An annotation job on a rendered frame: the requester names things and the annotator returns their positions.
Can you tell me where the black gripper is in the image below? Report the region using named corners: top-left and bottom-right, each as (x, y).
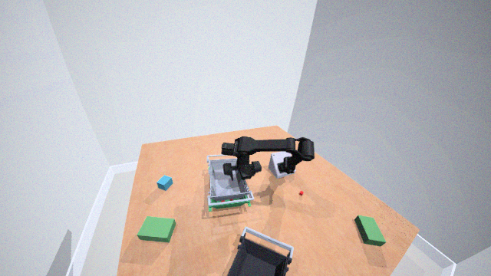
top-left (223, 157), bottom-right (262, 181)

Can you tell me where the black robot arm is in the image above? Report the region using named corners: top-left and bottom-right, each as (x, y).
top-left (221, 136), bottom-right (315, 179)

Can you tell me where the small blue block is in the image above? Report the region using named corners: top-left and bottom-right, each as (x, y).
top-left (157, 175), bottom-right (173, 191)

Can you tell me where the green plastic tray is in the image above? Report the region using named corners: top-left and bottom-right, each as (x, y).
top-left (209, 195), bottom-right (251, 212)

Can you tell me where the green flat box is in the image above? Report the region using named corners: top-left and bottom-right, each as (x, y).
top-left (137, 216), bottom-right (176, 242)
top-left (354, 215), bottom-right (386, 246)

